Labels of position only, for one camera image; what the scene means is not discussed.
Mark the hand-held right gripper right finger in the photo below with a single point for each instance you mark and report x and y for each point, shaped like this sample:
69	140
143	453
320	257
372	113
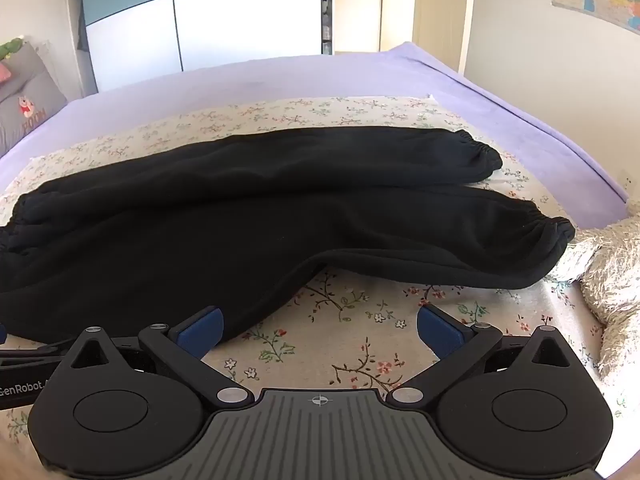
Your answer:
440	331

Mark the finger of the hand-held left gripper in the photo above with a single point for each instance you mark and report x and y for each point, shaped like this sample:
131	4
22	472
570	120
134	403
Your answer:
35	351

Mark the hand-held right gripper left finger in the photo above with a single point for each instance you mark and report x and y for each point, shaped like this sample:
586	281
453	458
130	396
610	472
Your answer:
200	332

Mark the black pants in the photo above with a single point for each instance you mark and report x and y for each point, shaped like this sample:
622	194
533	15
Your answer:
210	220

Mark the floral print cloth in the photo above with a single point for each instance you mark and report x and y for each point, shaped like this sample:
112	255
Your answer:
350	320

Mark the fluffy white blanket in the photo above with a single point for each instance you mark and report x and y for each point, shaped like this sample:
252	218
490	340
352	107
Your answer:
605	280

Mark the grey cartoon print pillow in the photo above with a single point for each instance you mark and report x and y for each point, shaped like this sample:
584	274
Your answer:
25	105

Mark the green plush toy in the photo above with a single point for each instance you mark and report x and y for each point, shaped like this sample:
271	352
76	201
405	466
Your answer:
10	49

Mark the blue and white wardrobe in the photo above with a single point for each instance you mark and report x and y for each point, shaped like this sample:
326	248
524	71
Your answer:
200	15

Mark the white door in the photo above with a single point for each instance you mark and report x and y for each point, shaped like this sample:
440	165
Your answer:
397	0

